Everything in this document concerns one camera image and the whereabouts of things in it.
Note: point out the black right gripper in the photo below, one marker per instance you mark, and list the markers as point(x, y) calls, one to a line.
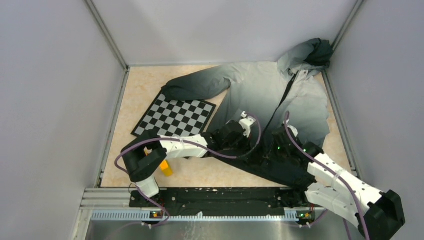
point(271, 150)

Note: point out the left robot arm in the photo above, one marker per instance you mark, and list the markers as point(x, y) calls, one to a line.
point(145, 154)

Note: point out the grey cable duct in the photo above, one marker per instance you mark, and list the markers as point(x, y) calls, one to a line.
point(147, 216)

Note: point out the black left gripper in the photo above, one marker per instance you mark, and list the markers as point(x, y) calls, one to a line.
point(246, 143)

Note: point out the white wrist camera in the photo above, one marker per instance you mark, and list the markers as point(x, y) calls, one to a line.
point(294, 131)
point(246, 121)

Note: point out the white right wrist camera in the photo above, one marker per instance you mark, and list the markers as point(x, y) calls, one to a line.
point(294, 131)

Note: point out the grey gradient hooded jacket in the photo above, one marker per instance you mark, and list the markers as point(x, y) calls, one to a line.
point(268, 90)

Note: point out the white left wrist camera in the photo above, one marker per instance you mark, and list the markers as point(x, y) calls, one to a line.
point(246, 121)

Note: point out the yellow block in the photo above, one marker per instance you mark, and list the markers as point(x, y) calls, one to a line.
point(166, 168)

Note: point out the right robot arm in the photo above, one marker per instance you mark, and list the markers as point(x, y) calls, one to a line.
point(307, 168)

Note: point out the black white checkerboard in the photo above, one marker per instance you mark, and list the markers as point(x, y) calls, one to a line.
point(174, 118)

